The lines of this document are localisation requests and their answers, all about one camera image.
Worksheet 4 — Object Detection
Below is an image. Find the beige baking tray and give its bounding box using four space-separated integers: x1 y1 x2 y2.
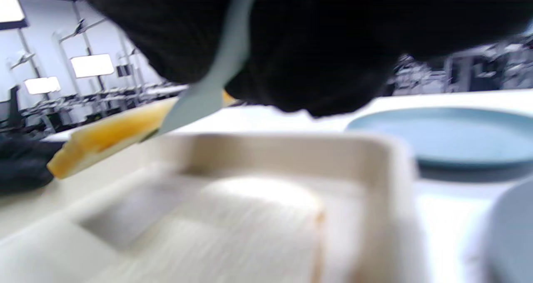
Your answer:
0 131 421 283

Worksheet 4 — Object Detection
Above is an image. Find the teal dessert spatula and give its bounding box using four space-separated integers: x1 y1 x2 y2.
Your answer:
156 0 265 137

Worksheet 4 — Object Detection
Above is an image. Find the bright white light panel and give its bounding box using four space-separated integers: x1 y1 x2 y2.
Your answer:
0 0 28 29
70 53 115 79
24 76 61 95

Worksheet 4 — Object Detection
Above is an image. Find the grey round plate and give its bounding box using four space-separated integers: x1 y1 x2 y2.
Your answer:
479 179 533 283

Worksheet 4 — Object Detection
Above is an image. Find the person's left hand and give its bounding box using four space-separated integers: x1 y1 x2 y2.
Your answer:
0 135 55 194

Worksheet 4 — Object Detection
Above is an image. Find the teal round plate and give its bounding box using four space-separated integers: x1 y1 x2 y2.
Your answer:
346 107 533 169

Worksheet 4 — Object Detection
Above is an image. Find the white toast slice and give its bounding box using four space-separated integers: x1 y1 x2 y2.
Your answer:
47 89 236 179
96 176 325 283

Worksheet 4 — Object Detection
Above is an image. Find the person's right hand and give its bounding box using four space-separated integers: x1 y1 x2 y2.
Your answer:
62 0 533 118

